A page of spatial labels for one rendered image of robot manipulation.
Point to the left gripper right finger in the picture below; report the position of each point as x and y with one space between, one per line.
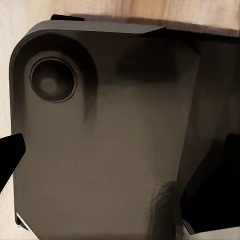
232 149

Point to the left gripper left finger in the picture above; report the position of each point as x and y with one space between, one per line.
12 149

